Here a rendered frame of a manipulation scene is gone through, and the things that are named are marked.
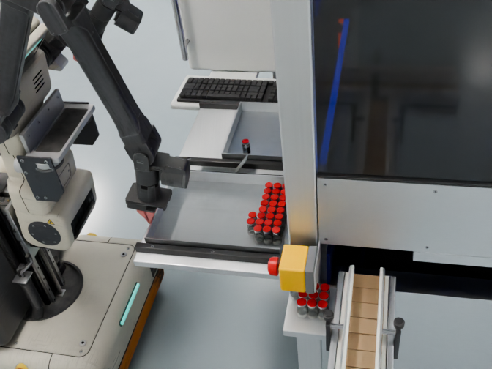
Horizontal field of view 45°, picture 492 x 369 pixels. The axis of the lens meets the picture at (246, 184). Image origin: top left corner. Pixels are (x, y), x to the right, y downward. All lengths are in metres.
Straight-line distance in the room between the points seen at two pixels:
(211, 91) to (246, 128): 0.34
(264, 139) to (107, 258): 0.90
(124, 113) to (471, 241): 0.76
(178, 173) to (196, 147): 0.42
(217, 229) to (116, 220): 1.46
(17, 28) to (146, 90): 2.59
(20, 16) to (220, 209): 0.69
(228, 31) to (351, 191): 1.15
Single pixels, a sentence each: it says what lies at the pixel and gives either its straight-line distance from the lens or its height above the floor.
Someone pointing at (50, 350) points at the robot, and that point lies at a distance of 2.20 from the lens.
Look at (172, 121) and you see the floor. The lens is 3.49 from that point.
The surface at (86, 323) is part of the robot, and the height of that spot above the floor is 0.28.
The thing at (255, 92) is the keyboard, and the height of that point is 0.83.
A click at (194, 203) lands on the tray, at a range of 1.62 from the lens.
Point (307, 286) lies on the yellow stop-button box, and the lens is 1.26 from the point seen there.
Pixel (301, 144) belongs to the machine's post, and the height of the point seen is 1.28.
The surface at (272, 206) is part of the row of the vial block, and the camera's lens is 1.51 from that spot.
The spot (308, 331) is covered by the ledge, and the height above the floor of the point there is 0.88.
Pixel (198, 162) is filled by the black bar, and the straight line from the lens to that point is 1.72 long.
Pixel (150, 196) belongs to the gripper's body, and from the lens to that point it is 1.46.
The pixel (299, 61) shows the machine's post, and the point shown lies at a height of 1.46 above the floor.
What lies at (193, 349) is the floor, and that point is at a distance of 2.39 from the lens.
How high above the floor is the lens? 1.97
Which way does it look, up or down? 42 degrees down
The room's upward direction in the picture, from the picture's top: 8 degrees counter-clockwise
